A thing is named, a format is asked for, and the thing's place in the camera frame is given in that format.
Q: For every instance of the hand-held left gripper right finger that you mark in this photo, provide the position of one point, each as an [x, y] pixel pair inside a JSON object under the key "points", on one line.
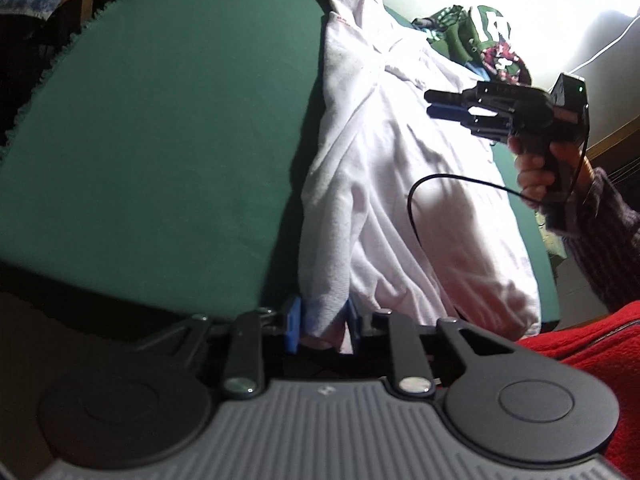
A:
{"points": [[352, 325]]}

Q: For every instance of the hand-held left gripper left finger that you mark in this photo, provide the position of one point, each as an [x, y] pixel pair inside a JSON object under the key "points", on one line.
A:
{"points": [[295, 325]]}

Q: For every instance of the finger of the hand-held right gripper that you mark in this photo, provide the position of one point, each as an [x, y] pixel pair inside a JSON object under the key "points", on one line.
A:
{"points": [[450, 112], [450, 96]]}

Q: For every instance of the white polo shirt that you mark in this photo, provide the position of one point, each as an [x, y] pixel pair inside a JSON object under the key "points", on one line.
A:
{"points": [[400, 185]]}

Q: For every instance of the person's right forearm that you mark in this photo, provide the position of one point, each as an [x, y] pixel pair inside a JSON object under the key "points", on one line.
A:
{"points": [[610, 240]]}

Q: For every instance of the person's right hand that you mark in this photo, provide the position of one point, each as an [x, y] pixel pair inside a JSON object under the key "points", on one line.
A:
{"points": [[532, 175]]}

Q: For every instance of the green jacket with white letters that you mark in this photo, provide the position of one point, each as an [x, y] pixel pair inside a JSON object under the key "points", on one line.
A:
{"points": [[457, 40]]}

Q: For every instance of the red plaid shirt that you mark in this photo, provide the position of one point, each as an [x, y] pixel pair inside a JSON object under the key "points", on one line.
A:
{"points": [[505, 57]]}

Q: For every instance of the brown wooden headboard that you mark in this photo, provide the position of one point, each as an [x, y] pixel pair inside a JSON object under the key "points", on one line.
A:
{"points": [[620, 140]]}

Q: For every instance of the pale green bed sheet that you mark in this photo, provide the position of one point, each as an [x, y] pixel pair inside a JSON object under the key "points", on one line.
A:
{"points": [[550, 245]]}

